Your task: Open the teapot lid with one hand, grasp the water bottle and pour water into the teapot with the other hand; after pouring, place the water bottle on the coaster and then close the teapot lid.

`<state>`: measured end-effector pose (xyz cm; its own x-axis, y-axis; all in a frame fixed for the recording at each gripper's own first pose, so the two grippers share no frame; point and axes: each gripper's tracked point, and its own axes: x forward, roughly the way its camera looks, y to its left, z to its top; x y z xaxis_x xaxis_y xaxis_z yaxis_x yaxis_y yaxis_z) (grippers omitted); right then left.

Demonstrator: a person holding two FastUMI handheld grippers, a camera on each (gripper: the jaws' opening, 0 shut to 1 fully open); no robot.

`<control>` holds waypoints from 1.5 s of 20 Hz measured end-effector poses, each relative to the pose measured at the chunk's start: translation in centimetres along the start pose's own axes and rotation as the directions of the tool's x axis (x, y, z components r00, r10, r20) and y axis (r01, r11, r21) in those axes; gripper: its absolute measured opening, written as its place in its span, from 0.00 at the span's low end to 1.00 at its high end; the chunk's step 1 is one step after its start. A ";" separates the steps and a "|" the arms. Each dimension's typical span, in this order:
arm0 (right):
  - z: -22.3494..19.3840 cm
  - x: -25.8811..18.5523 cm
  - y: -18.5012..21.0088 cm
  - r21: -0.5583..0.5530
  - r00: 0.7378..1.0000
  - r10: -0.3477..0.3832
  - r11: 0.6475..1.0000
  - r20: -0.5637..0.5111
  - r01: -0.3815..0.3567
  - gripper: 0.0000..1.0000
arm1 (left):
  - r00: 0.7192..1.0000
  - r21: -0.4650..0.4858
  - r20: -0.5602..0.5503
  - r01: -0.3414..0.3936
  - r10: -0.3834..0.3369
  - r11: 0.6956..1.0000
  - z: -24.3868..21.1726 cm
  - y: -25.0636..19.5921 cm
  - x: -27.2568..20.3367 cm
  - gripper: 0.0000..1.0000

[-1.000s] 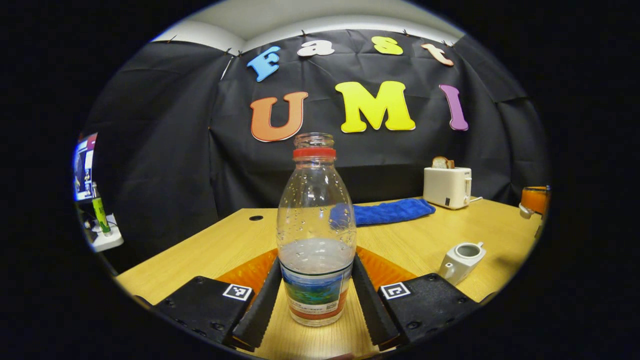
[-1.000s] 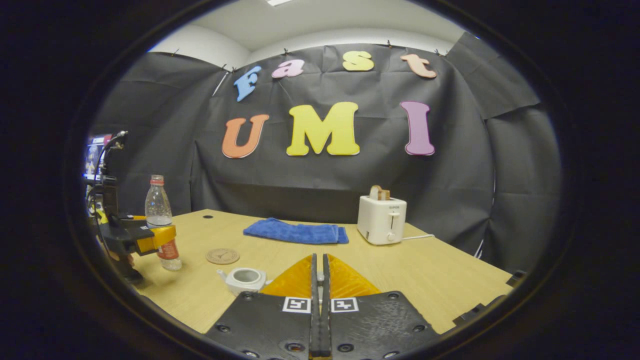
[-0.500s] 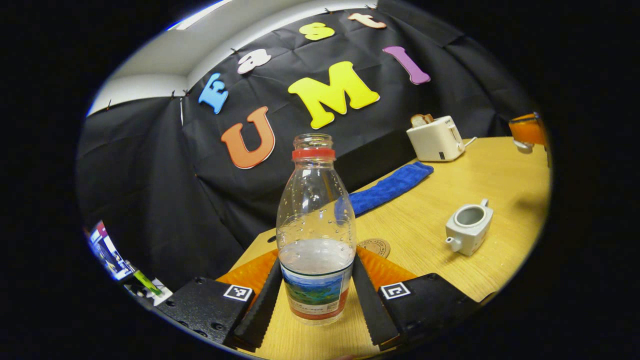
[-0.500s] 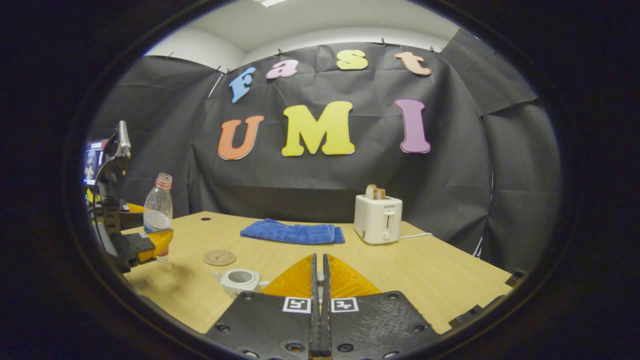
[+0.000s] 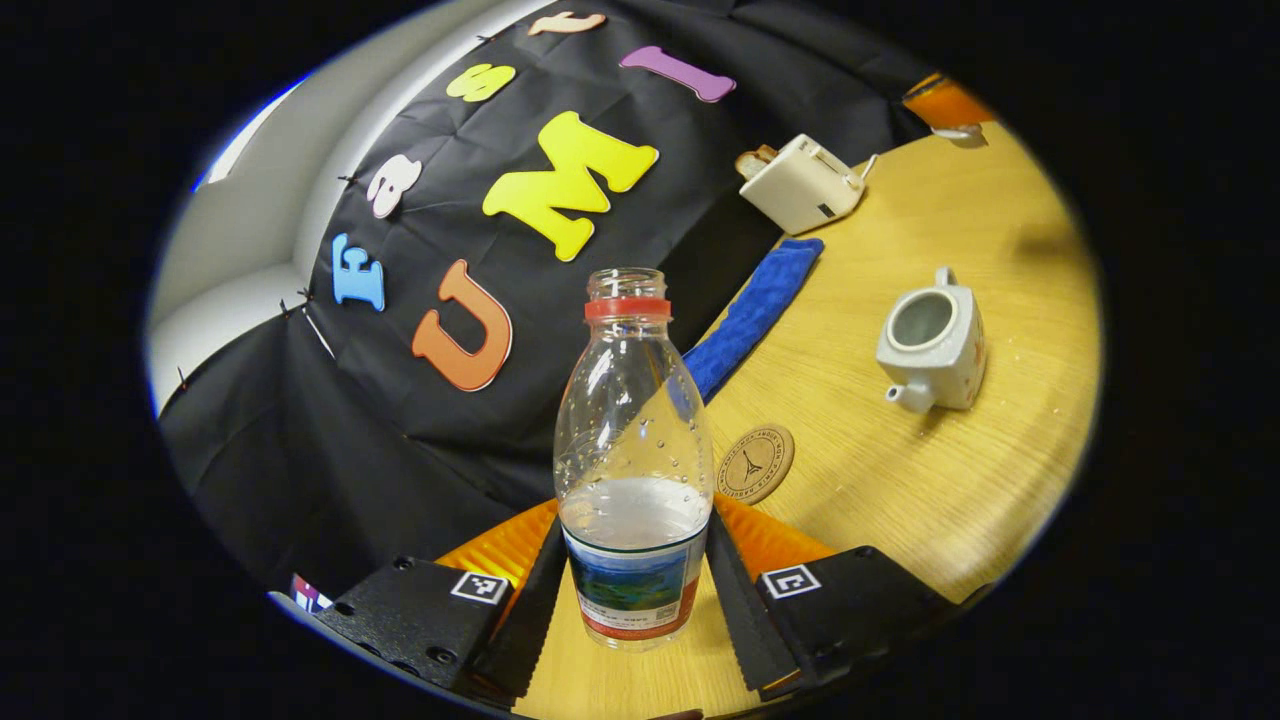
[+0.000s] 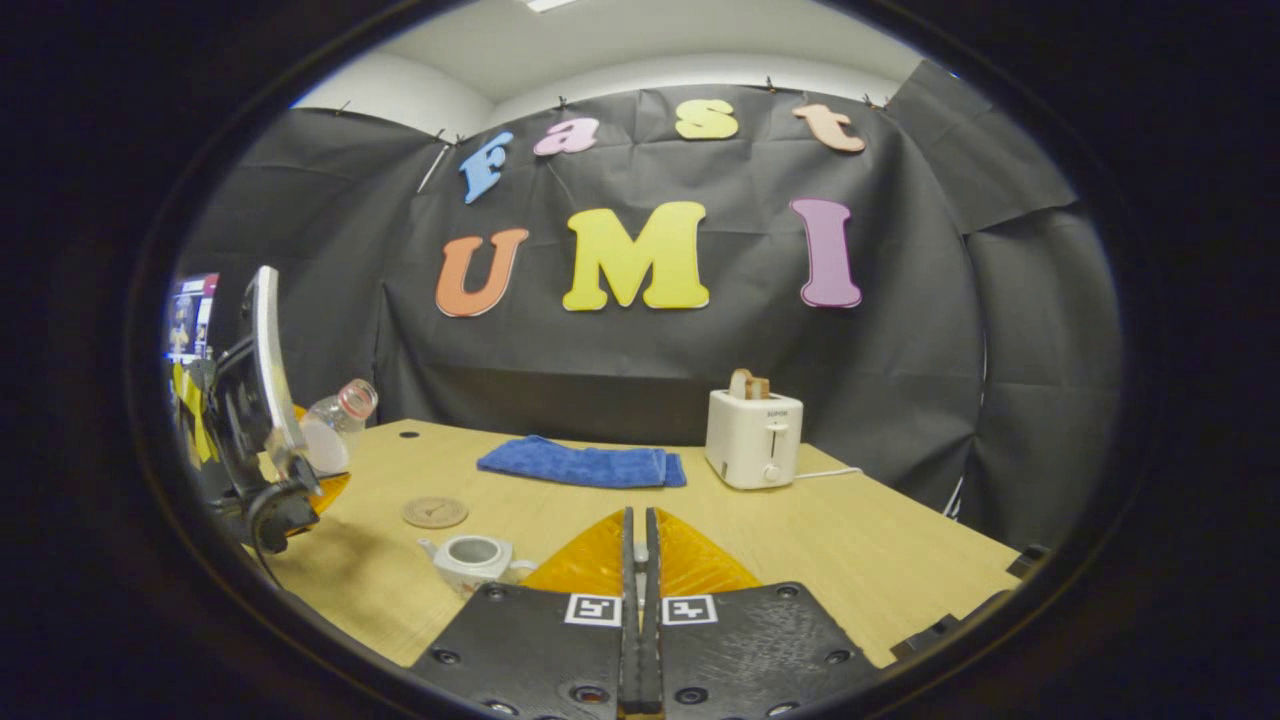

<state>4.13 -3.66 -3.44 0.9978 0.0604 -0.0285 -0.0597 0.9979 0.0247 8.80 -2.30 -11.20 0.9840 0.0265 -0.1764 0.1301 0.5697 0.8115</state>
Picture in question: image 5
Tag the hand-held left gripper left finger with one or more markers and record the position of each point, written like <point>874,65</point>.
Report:
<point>530,630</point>

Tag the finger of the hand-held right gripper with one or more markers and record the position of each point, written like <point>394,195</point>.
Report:
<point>945,103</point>

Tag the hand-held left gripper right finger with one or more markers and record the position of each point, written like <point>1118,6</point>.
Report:
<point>745,620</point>

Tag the white teacup lid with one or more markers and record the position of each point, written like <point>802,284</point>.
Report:
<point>958,133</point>

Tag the round brown coaster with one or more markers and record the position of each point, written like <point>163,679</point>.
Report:
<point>756,465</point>

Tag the clear plastic water bottle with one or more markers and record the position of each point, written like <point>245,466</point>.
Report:
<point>630,420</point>

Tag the white toaster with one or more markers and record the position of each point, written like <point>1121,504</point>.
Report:
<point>800,190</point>

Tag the bread slice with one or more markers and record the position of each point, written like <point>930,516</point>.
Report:
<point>755,162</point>

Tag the blue towel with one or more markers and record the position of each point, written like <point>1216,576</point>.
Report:
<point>750,315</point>

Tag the black backdrop cloth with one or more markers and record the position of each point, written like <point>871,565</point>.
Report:
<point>300,450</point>

